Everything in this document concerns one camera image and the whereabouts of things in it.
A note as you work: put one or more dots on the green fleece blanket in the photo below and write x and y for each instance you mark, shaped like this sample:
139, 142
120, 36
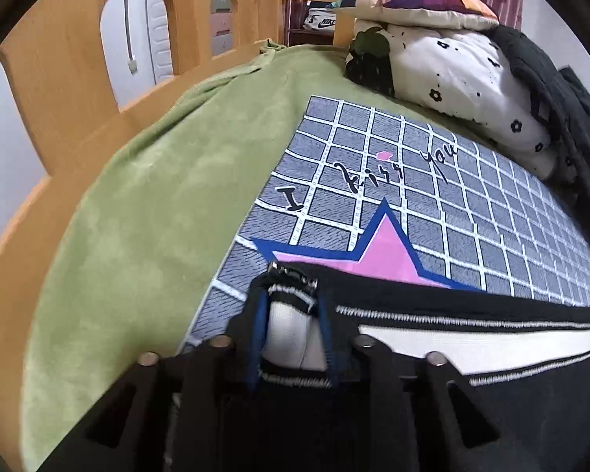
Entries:
152, 231

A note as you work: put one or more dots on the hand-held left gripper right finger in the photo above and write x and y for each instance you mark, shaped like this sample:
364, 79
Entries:
328, 349

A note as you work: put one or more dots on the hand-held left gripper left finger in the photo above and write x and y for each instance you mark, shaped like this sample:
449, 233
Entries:
256, 339

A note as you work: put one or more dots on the grey checked star-print mat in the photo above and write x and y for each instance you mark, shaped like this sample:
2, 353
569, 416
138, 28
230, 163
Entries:
423, 206

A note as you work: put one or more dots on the black pants with white stripe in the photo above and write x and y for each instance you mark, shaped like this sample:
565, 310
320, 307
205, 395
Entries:
423, 301

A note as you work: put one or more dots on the wooden bed frame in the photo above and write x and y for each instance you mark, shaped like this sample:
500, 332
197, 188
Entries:
64, 34

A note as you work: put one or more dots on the white floral quilt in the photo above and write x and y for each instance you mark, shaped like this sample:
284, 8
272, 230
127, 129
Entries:
447, 73

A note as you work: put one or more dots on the white bag with black logo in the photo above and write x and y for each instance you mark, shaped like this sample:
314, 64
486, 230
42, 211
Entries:
319, 19

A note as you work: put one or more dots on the dark knit blanket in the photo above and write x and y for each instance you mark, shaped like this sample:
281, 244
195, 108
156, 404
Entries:
560, 108

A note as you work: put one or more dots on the colourful patterned pillow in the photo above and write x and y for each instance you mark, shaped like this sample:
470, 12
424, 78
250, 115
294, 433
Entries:
423, 2

